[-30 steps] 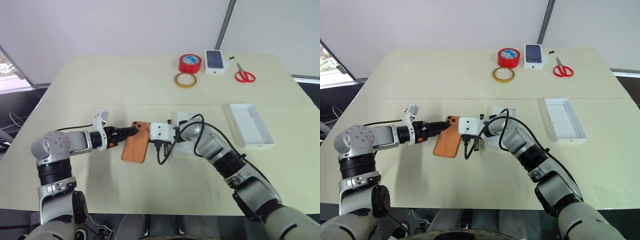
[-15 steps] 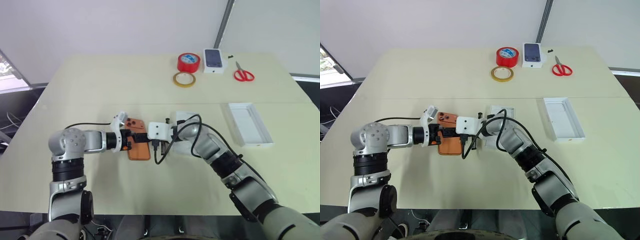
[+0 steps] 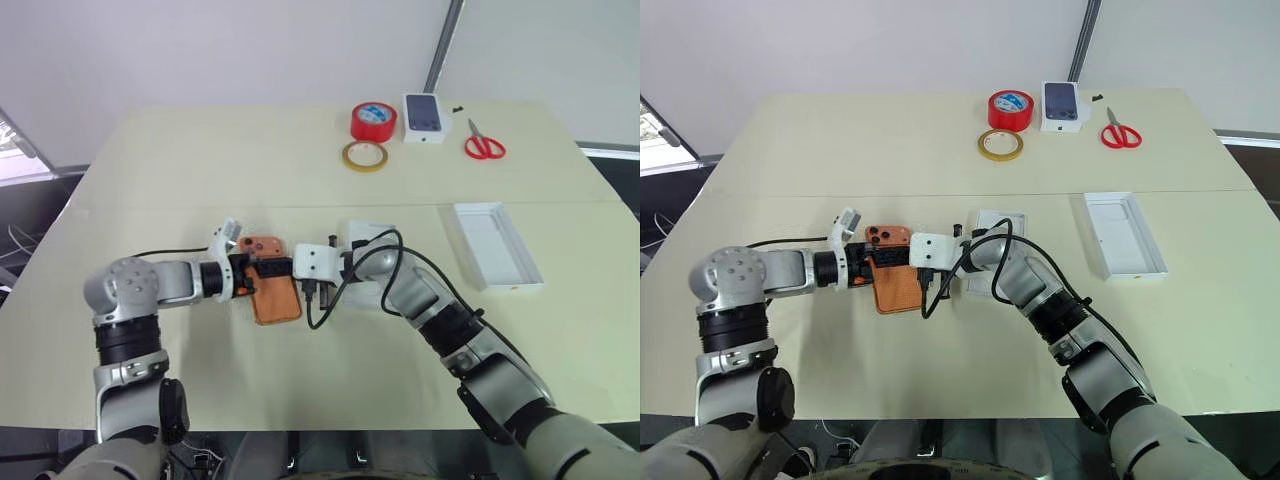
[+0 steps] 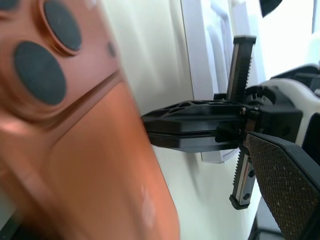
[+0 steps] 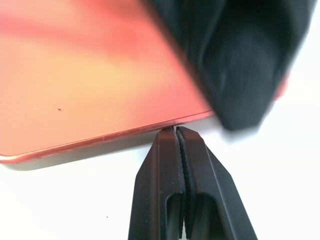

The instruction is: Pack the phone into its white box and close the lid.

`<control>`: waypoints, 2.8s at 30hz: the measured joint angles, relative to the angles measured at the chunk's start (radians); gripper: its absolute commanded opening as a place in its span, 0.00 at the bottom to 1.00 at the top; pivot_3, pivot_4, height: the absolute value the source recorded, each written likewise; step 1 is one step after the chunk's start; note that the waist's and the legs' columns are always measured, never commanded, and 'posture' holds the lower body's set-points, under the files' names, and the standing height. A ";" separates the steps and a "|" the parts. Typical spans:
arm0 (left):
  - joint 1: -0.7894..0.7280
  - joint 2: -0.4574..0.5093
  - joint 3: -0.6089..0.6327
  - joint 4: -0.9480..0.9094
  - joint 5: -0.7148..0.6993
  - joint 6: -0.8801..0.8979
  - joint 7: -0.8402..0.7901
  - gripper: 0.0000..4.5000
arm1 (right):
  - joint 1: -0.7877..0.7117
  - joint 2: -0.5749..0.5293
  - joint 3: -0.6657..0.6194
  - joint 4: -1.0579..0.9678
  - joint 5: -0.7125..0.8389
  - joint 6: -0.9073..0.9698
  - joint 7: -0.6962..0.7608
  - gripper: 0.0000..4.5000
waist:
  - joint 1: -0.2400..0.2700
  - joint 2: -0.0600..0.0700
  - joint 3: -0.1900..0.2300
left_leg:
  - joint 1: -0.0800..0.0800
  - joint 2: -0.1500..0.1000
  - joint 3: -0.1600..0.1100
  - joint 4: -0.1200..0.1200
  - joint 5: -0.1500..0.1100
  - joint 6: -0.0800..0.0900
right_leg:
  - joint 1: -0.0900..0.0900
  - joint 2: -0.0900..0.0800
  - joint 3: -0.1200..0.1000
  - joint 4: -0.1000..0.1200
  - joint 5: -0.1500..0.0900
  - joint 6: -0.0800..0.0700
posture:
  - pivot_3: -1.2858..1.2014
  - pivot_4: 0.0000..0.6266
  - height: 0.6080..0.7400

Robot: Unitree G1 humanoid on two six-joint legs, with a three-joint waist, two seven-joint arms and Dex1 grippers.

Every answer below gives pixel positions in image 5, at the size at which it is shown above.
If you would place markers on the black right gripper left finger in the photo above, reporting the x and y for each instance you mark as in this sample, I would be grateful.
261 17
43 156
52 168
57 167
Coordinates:
152 190

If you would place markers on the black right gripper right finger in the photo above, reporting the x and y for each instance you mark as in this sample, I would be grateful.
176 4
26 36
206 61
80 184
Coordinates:
215 180

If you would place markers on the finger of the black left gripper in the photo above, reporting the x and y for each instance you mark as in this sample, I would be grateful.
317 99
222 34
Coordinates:
240 62

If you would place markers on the pink tray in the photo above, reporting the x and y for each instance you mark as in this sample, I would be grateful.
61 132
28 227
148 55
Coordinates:
100 75

